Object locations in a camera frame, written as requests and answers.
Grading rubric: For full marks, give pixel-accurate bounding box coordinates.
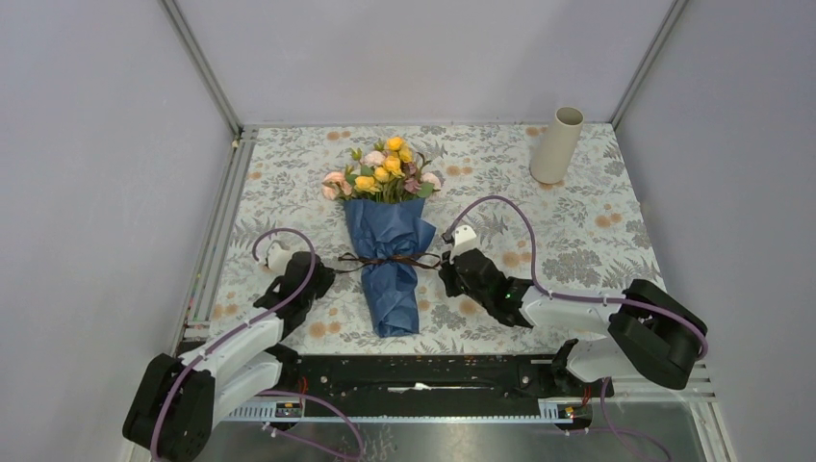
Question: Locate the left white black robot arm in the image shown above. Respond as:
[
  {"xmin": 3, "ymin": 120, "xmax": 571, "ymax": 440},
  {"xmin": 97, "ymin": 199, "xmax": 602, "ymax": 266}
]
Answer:
[{"xmin": 122, "ymin": 250, "xmax": 336, "ymax": 461}]

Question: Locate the beige cylindrical vase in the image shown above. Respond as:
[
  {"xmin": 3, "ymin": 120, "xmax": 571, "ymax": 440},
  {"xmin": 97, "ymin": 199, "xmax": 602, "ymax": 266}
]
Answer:
[{"xmin": 529, "ymin": 107, "xmax": 584, "ymax": 184}]

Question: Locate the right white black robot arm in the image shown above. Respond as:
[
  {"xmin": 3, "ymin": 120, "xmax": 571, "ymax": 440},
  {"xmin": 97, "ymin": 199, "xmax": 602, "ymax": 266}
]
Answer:
[{"xmin": 439, "ymin": 249, "xmax": 707, "ymax": 397}]

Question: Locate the blue wrapping paper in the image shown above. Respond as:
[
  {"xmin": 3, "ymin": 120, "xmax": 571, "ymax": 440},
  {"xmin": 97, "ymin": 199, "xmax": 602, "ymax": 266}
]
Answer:
[{"xmin": 344, "ymin": 199, "xmax": 436, "ymax": 338}]

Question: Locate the white slotted cable duct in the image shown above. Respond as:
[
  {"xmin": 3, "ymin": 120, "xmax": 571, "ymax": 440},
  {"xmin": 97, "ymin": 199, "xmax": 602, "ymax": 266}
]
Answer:
[{"xmin": 222, "ymin": 398, "xmax": 574, "ymax": 424}]

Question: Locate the artificial flower bunch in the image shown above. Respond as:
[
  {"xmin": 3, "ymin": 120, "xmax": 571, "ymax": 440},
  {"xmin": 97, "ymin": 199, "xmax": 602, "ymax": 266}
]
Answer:
[{"xmin": 321, "ymin": 137, "xmax": 442, "ymax": 204}]

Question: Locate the brown ribbon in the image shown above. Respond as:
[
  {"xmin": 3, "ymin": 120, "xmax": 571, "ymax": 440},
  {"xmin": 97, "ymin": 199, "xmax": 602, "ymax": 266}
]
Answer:
[{"xmin": 337, "ymin": 252, "xmax": 443, "ymax": 270}]

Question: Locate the purple cable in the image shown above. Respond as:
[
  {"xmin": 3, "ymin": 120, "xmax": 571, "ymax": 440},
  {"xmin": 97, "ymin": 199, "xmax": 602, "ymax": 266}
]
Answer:
[
  {"xmin": 443, "ymin": 194, "xmax": 711, "ymax": 462},
  {"xmin": 147, "ymin": 227, "xmax": 366, "ymax": 462}
]

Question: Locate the left aluminium frame post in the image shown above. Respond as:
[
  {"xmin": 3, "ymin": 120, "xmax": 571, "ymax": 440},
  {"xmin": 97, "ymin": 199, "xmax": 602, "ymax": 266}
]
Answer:
[{"xmin": 159, "ymin": 0, "xmax": 242, "ymax": 139}]

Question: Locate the floral patterned table mat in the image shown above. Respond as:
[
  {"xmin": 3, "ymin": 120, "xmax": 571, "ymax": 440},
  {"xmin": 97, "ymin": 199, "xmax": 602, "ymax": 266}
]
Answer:
[{"xmin": 199, "ymin": 124, "xmax": 662, "ymax": 354}]

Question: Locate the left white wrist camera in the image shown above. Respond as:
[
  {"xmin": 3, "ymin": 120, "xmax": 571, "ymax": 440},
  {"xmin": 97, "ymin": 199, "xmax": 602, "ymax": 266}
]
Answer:
[{"xmin": 259, "ymin": 240, "xmax": 293, "ymax": 276}]

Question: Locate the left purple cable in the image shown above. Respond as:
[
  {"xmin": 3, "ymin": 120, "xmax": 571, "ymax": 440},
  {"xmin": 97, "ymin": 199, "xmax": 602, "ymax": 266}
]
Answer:
[{"xmin": 147, "ymin": 227, "xmax": 366, "ymax": 462}]

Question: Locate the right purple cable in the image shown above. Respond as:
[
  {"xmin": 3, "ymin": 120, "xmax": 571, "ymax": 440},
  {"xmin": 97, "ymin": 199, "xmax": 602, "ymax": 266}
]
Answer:
[{"xmin": 443, "ymin": 194, "xmax": 711, "ymax": 462}]

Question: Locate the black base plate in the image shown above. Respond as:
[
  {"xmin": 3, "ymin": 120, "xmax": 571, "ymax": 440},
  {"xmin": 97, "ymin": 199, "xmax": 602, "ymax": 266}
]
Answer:
[{"xmin": 272, "ymin": 354, "xmax": 603, "ymax": 418}]

